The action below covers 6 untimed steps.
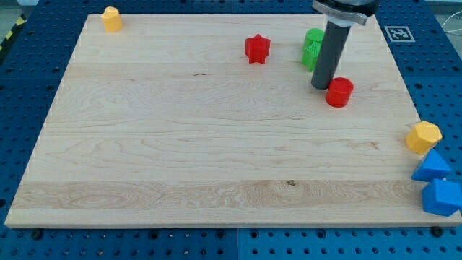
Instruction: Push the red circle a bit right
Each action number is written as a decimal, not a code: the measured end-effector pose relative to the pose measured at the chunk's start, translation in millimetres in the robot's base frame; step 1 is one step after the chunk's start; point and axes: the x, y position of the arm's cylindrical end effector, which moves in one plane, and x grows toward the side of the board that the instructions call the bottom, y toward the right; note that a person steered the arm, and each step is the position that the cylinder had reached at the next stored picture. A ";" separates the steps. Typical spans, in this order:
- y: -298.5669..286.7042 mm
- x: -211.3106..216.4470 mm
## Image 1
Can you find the yellow heart block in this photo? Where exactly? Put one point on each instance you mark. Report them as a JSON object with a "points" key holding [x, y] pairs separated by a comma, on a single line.
{"points": [[111, 19]]}

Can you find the blue cube block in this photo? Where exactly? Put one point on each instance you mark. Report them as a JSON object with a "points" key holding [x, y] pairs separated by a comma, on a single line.
{"points": [[441, 197]]}

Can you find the yellow hexagon block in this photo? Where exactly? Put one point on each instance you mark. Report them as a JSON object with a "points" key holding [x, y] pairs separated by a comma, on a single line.
{"points": [[423, 137]]}

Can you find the white fiducial marker tag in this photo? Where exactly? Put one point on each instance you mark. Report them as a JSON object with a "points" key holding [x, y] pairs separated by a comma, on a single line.
{"points": [[399, 34]]}

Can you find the red cylinder block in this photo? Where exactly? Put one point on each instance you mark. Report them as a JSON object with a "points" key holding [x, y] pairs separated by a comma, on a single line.
{"points": [[339, 92]]}

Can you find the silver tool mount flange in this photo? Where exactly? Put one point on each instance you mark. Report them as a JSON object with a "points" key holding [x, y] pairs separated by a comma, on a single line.
{"points": [[346, 12]]}

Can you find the red star block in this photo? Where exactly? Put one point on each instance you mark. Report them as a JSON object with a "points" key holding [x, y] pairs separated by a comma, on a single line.
{"points": [[257, 49]]}

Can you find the green cylinder block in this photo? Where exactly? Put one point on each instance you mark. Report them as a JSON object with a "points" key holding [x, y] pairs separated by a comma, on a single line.
{"points": [[313, 35]]}

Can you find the green textured block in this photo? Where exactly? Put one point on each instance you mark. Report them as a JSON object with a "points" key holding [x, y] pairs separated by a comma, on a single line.
{"points": [[310, 56]]}

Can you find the blue triangle block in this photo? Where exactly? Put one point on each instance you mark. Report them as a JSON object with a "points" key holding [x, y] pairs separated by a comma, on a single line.
{"points": [[431, 166]]}

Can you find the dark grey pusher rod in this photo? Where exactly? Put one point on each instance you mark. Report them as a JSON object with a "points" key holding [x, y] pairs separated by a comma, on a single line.
{"points": [[329, 56]]}

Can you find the wooden board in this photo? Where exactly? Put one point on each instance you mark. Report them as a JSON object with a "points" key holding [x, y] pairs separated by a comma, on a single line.
{"points": [[165, 124]]}

